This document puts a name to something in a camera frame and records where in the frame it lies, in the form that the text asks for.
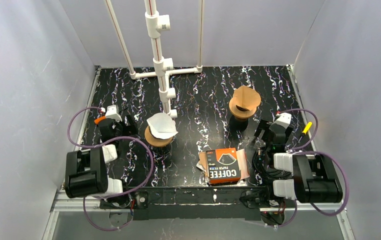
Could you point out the yellow marker pen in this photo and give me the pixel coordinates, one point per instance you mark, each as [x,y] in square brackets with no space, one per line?
[307,128]

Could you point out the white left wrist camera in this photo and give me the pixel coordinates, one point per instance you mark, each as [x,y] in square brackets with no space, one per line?
[112,112]

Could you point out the red and black carafe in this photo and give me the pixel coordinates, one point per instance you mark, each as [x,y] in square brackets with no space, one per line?
[237,124]

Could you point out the orange handled screwdriver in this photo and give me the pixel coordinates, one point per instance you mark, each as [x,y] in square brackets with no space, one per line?
[98,120]

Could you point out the aluminium frame rail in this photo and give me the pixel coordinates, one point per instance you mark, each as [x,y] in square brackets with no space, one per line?
[193,213]

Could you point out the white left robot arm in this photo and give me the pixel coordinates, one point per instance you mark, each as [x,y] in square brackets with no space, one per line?
[86,173]

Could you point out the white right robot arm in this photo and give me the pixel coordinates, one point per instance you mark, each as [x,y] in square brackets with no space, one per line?
[307,178]

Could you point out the white PVC pipe stand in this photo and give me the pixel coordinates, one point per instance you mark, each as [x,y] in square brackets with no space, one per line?
[163,67]

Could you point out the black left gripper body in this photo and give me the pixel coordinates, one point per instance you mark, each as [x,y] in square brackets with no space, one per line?
[124,122]

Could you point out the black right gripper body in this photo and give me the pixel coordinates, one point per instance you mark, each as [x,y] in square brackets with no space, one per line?
[265,130]

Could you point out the white paper coffee filter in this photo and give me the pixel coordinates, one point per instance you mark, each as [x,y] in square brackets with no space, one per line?
[162,126]

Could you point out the brown paper coffee filter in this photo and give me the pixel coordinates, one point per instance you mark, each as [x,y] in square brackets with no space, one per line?
[246,98]

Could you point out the wooden ring dripper holder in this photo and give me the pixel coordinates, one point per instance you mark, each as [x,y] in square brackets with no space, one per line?
[156,142]

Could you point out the orange coffee filter package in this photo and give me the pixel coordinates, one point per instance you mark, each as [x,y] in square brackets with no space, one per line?
[223,166]

